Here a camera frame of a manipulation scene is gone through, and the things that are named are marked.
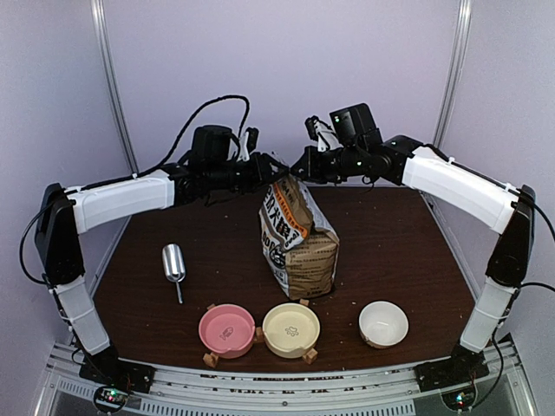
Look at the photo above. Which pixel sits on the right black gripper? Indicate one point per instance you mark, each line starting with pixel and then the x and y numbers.
pixel 310 172

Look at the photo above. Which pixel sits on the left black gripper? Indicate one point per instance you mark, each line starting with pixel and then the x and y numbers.
pixel 263 173

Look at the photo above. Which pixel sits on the brown dog food bag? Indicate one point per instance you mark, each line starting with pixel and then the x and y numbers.
pixel 299 244

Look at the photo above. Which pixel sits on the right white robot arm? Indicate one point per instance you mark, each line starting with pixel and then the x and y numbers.
pixel 352 146

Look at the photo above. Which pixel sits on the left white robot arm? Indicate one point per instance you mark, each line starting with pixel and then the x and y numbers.
pixel 217 161

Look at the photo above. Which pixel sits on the metal food scoop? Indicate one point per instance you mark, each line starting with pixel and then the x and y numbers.
pixel 174 267

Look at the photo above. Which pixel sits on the yellow pet bowl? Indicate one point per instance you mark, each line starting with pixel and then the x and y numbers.
pixel 290 330

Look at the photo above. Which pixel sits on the pink pet bowl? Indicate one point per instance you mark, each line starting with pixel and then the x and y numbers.
pixel 227 330

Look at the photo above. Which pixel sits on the white ceramic bowl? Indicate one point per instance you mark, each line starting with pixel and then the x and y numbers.
pixel 382 324

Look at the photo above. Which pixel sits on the wooden bowl stand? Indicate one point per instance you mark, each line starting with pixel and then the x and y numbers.
pixel 211 359

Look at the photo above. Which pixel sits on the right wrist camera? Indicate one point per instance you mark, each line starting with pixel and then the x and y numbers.
pixel 322 134

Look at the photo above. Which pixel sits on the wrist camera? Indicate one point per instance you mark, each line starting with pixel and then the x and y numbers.
pixel 247 144
pixel 322 134

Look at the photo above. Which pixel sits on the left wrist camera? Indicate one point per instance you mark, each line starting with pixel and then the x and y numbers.
pixel 247 144

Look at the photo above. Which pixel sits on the right aluminium frame post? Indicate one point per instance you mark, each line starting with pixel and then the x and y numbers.
pixel 458 55

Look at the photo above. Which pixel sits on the aluminium frame post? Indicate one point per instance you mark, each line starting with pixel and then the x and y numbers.
pixel 101 30
pixel 458 55

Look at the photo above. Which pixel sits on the left aluminium frame post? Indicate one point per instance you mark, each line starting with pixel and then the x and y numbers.
pixel 101 30

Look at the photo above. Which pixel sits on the front aluminium rail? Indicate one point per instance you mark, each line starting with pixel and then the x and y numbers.
pixel 390 390

